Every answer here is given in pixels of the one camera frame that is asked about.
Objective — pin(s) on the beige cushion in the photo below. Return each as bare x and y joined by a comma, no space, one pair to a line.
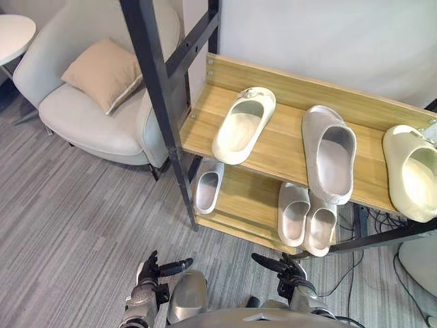
102,76

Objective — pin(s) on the large grey felt slipper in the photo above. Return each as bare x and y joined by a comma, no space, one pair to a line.
330,153

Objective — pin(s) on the white round table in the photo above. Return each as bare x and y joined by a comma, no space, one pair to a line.
13,37

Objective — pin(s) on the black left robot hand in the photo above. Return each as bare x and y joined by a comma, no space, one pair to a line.
152,267

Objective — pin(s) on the white partition panel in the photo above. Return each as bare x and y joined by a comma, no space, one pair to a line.
327,48

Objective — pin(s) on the small grey slipper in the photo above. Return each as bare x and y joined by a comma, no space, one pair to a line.
208,187
321,228
292,215

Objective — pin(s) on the cream slipper with charm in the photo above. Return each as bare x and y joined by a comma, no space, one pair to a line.
413,172
243,125

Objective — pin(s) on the light grey armchair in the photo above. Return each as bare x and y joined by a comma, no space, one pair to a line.
99,89

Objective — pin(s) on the wooden shoe rack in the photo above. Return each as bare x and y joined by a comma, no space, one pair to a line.
283,150

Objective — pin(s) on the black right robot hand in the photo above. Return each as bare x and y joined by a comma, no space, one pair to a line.
286,268

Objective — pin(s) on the silver robot leg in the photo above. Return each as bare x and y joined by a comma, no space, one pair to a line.
187,296

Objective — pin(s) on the dark robot foot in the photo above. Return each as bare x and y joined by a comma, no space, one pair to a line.
253,302

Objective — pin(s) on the white round base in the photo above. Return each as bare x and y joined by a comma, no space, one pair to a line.
420,263

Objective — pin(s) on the silver robot torso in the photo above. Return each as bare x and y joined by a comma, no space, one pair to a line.
259,318

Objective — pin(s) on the black metal frame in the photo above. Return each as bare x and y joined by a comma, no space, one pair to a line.
160,85

